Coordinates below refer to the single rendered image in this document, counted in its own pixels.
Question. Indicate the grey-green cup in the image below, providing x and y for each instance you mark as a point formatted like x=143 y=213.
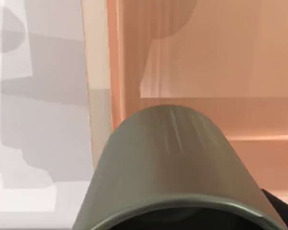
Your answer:
x=163 y=158

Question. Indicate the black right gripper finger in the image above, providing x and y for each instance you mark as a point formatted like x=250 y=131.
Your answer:
x=282 y=210

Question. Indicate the shallow salmon-coloured box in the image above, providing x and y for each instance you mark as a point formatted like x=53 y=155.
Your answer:
x=206 y=60

